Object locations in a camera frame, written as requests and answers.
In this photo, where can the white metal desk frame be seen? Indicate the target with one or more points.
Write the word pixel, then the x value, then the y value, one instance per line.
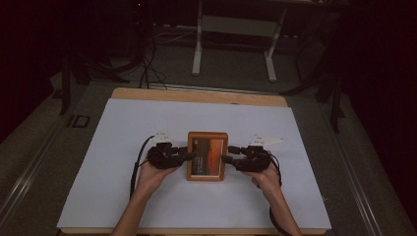
pixel 198 49

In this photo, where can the white table mat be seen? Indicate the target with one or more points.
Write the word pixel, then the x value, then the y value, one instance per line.
pixel 196 118

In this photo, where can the wooden photo frame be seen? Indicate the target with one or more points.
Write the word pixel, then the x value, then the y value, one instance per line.
pixel 207 157

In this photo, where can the person's right hand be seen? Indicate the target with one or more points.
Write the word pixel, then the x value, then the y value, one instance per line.
pixel 267 178

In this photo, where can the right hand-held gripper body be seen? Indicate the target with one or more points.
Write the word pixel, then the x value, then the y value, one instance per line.
pixel 255 160

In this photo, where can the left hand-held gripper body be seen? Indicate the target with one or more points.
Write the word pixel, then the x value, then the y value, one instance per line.
pixel 162 157

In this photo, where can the black metal stand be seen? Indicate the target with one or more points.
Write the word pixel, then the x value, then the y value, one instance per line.
pixel 334 98
pixel 65 85

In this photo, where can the person's left hand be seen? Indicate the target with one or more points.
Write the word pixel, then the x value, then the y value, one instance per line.
pixel 152 177

